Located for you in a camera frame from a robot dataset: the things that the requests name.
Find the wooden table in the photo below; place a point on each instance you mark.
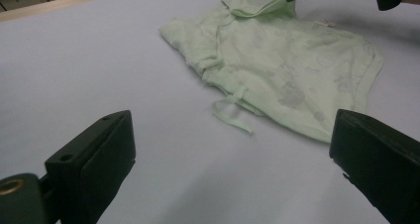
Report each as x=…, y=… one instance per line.
x=66, y=1

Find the light green baby garment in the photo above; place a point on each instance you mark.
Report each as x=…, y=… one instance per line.
x=270, y=62

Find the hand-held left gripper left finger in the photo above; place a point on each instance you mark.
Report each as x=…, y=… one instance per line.
x=92, y=164

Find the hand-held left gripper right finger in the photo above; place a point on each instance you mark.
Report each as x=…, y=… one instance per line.
x=379, y=161

